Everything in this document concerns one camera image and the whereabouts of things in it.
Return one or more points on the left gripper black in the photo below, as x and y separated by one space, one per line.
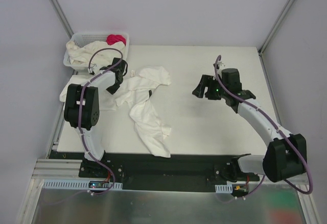
115 82

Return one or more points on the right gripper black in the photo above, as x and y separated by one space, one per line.
207 88

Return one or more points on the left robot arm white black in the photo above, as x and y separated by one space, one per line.
85 124

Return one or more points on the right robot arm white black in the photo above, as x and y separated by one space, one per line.
286 152

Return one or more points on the folded white t shirt stack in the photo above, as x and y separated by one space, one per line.
86 93

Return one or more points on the red garment in basket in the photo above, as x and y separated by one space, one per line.
113 38

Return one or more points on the white plastic laundry basket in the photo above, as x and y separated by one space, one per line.
88 51

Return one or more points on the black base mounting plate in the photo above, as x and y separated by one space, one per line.
183 173

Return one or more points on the right white cable duct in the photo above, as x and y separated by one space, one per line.
228 188

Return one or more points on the white cable duct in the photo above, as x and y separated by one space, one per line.
228 188
81 185

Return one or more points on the left aluminium frame post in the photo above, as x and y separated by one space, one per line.
62 17

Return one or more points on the aluminium frame post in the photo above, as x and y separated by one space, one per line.
276 26
62 17

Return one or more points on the aluminium rail front left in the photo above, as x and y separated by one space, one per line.
56 168

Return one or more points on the left white cable duct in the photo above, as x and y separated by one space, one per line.
81 185

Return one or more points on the right aluminium frame post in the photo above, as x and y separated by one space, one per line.
276 26

